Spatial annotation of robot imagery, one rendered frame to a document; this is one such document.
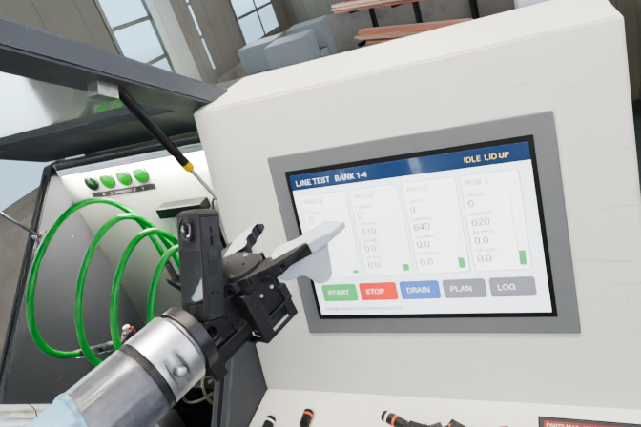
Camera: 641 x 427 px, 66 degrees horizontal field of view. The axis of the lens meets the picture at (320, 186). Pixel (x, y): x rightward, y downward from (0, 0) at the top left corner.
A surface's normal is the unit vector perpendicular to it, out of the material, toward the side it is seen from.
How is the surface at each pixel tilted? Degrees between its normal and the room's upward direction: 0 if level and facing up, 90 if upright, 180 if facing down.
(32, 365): 90
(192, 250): 61
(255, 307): 82
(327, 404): 0
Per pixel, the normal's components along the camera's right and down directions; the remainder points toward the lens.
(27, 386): 0.90, -0.12
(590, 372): -0.37, 0.26
